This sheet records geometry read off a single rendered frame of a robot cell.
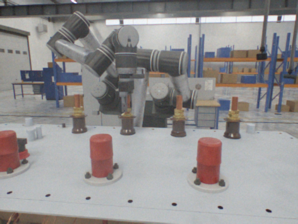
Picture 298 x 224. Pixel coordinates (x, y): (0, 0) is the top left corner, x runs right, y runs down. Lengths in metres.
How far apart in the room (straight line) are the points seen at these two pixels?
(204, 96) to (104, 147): 5.36
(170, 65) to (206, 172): 0.86
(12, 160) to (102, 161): 0.31
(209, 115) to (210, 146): 4.70
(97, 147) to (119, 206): 0.18
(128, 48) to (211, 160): 0.65
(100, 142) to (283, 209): 0.51
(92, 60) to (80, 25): 0.72
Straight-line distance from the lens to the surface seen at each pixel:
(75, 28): 1.84
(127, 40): 1.03
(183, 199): 0.60
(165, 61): 1.36
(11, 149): 0.82
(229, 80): 9.11
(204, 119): 5.32
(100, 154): 0.65
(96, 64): 1.15
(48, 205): 0.63
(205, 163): 0.63
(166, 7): 12.86
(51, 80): 12.52
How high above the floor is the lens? 1.70
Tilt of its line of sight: 12 degrees down
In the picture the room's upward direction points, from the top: straight up
